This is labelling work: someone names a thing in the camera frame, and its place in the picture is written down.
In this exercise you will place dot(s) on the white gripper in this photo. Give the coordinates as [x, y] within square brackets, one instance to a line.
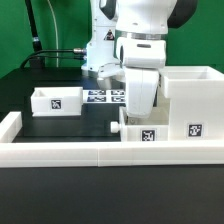
[141, 61]

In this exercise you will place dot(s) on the white U-shaped border fence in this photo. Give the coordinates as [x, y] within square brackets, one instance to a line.
[101, 154]

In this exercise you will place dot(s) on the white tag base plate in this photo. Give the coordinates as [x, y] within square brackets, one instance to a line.
[104, 96]

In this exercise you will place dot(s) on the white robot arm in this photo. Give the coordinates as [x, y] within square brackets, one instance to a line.
[135, 19]

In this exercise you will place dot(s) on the white drawer tray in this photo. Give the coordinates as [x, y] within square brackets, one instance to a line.
[154, 128]
[57, 101]

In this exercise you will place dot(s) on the white front drawer tray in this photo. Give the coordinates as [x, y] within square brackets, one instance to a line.
[154, 128]

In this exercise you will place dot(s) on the white drawer cabinet box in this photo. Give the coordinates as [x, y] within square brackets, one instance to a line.
[196, 95]

